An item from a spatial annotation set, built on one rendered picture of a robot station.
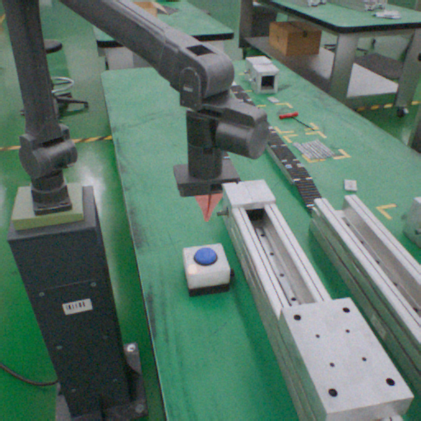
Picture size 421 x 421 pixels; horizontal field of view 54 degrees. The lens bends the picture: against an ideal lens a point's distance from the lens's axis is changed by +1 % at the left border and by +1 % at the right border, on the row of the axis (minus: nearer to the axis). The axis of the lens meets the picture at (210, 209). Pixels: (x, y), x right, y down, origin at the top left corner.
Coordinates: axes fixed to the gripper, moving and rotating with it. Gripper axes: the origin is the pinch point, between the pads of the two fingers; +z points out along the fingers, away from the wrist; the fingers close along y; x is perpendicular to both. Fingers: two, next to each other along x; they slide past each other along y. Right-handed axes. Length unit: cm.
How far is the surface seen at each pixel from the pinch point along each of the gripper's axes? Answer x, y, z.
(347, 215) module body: 9.4, 34.0, 11.2
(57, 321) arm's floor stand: 22, -37, 46
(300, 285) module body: -10.3, 15.0, 10.3
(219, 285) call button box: -3.7, 1.8, 14.2
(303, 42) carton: 372, 173, 57
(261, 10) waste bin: 492, 164, 44
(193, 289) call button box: -3.6, -3.3, 14.1
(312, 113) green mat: 80, 56, 16
